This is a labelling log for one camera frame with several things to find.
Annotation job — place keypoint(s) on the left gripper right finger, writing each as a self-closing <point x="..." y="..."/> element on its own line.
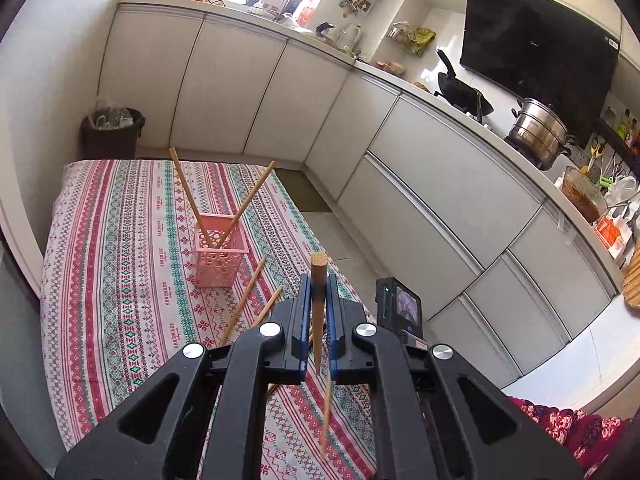
<point x="434" y="415"/>

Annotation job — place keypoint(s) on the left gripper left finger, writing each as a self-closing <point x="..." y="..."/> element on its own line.
<point x="202" y="414"/>

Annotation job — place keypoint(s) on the wooden chopstick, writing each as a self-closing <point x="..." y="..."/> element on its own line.
<point x="237" y="216"/>
<point x="270" y="303"/>
<point x="319" y="263"/>
<point x="240" y="306"/>
<point x="187" y="192"/>
<point x="326" y="417"/>

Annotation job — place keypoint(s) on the pink perforated utensil basket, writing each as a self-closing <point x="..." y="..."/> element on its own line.
<point x="217" y="266"/>

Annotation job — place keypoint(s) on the red floral cloth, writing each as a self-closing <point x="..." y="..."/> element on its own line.
<point x="590" y="438"/>

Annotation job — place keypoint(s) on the patterned handmade tablecloth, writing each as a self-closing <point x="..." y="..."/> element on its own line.
<point x="118" y="296"/>

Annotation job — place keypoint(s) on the brown floor mat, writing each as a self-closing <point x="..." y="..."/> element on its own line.
<point x="304" y="195"/>

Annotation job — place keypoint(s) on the glass bowl with food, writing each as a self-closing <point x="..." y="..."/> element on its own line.
<point x="583" y="194"/>

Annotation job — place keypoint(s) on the dark trash bin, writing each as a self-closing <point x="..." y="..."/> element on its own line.
<point x="110" y="131"/>

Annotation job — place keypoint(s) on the stainless steel pot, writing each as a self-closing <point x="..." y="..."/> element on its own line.
<point x="539" y="134"/>

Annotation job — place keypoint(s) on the black frying pan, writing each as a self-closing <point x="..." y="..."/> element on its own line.
<point x="461" y="95"/>

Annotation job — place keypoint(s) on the white electric kettle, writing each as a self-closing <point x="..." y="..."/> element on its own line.
<point x="348" y="38"/>

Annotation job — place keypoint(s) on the small black camera screen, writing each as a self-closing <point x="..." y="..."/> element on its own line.
<point x="399" y="308"/>

